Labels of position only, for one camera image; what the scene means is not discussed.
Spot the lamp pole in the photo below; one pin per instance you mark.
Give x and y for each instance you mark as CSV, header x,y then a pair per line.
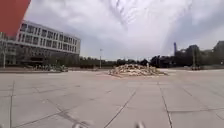
x,y
100,60

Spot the row of trees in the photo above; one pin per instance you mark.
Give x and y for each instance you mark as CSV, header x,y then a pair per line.
x,y
93,62

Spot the wooden lattice dome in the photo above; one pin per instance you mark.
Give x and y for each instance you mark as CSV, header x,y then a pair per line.
x,y
133,70

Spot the grey paved plaza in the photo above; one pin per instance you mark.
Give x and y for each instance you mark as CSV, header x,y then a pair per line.
x,y
110,93

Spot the row of parked bicycles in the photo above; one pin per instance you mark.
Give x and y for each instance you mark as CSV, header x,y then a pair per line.
x,y
51,68

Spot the distant tower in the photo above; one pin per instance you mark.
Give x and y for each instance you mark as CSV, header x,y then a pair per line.
x,y
175,48

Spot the robot's own part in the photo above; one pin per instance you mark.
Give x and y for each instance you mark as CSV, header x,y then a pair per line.
x,y
77,125
140,125

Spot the large white office building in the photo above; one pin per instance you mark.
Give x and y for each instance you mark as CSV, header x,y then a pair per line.
x,y
43,41

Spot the group of dark trees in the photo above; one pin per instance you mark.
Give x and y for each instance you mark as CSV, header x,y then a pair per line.
x,y
186,57

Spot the red structure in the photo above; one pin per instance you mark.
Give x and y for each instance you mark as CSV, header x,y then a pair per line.
x,y
11,13

